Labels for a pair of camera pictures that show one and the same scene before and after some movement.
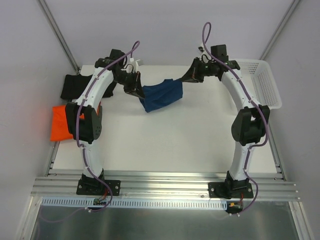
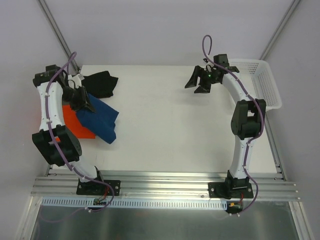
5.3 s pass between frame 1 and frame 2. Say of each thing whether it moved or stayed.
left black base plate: stayed
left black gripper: moved
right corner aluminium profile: stayed
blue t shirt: moved
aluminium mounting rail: stayed
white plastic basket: stayed
